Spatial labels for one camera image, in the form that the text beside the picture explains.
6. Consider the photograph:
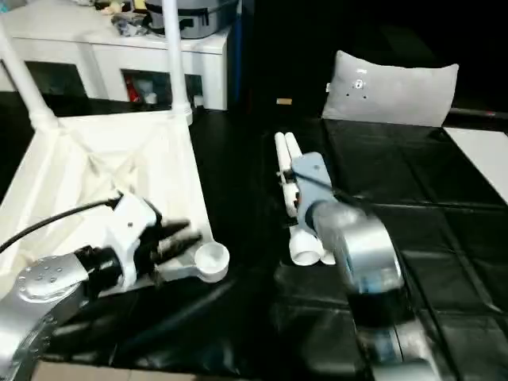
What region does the white plastic table leg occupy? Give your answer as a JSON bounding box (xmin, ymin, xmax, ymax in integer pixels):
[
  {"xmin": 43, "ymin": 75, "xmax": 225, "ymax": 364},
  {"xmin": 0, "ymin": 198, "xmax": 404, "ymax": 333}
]
[
  {"xmin": 284, "ymin": 133, "xmax": 337, "ymax": 265},
  {"xmin": 275, "ymin": 132, "xmax": 321, "ymax": 266},
  {"xmin": 161, "ymin": 0, "xmax": 195, "ymax": 124},
  {"xmin": 0, "ymin": 19, "xmax": 59, "ymax": 130}
]

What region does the white plastic table top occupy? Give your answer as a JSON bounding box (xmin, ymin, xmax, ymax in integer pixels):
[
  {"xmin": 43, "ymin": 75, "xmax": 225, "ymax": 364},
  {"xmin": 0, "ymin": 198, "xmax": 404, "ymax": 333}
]
[{"xmin": 0, "ymin": 109, "xmax": 231, "ymax": 297}]

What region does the black mat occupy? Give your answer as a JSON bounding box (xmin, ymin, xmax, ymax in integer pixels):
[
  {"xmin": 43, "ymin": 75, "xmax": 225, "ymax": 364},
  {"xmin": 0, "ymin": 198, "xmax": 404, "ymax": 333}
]
[{"xmin": 0, "ymin": 90, "xmax": 508, "ymax": 378}]

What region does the grey pillow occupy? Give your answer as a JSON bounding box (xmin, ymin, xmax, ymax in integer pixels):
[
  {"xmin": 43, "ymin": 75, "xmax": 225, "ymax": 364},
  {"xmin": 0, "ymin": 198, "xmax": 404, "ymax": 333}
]
[{"xmin": 321, "ymin": 50, "xmax": 460, "ymax": 128}]

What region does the white cabinet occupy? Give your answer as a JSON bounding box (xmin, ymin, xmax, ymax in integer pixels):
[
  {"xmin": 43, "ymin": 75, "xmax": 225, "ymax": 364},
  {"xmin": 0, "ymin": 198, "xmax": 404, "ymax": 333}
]
[{"xmin": 0, "ymin": 27, "xmax": 231, "ymax": 112}]

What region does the white flat board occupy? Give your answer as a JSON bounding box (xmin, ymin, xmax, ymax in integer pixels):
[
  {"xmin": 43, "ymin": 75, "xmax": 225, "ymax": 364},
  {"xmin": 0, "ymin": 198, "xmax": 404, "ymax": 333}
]
[{"xmin": 442, "ymin": 126, "xmax": 508, "ymax": 207}]

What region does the black bar pink mark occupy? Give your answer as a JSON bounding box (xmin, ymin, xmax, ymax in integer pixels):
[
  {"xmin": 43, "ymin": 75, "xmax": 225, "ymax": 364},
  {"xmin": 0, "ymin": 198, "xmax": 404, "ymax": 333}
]
[{"xmin": 450, "ymin": 106, "xmax": 508, "ymax": 120}]

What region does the black crumpled bag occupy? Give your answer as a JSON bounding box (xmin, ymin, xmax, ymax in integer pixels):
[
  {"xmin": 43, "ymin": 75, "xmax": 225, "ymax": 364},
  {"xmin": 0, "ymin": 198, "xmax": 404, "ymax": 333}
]
[{"xmin": 113, "ymin": 13, "xmax": 150, "ymax": 39}]

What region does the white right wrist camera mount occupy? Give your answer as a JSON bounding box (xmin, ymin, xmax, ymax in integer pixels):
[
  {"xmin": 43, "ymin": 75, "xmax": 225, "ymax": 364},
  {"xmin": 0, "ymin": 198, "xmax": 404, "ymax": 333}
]
[{"xmin": 291, "ymin": 154, "xmax": 334, "ymax": 231}]

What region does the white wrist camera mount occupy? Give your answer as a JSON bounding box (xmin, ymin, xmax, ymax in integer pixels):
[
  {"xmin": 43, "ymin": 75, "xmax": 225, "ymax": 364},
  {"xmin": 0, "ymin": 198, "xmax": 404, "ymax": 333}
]
[
  {"xmin": 291, "ymin": 154, "xmax": 334, "ymax": 231},
  {"xmin": 101, "ymin": 194, "xmax": 162, "ymax": 291}
]

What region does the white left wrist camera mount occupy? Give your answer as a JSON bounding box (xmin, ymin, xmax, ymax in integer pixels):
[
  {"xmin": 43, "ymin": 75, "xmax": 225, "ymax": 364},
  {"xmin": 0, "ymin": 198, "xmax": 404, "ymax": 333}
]
[{"xmin": 101, "ymin": 194, "xmax": 162, "ymax": 291}]

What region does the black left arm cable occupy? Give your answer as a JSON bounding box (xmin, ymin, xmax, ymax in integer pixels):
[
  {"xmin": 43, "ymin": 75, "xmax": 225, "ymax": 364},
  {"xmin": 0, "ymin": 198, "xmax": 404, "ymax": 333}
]
[{"xmin": 0, "ymin": 196, "xmax": 122, "ymax": 253}]

